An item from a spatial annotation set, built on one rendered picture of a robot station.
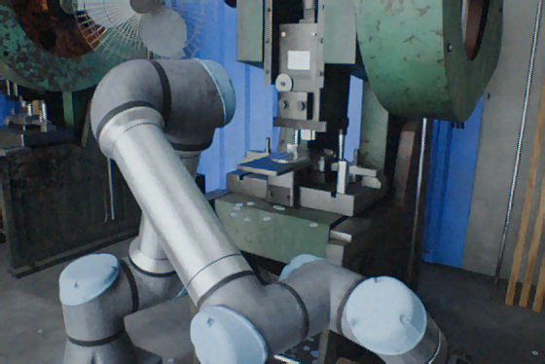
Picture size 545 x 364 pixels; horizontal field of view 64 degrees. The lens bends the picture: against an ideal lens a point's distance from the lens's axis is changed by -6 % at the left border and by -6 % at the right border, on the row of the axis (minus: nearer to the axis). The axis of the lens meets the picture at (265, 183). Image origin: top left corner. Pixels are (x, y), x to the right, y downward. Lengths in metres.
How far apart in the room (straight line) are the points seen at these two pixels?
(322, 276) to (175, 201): 0.19
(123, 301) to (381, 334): 0.58
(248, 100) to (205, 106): 2.23
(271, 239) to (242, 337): 0.89
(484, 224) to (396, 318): 2.11
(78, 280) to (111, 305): 0.08
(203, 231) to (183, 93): 0.25
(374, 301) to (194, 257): 0.20
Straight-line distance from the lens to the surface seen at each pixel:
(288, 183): 1.32
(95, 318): 0.93
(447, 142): 2.45
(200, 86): 0.72
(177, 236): 0.52
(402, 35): 0.97
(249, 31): 1.42
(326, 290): 0.54
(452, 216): 2.55
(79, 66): 2.40
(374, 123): 1.56
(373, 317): 0.49
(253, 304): 0.48
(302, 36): 1.37
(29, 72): 2.28
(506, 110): 2.45
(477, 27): 1.56
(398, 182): 1.60
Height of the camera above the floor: 1.06
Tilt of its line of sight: 15 degrees down
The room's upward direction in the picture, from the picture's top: 1 degrees clockwise
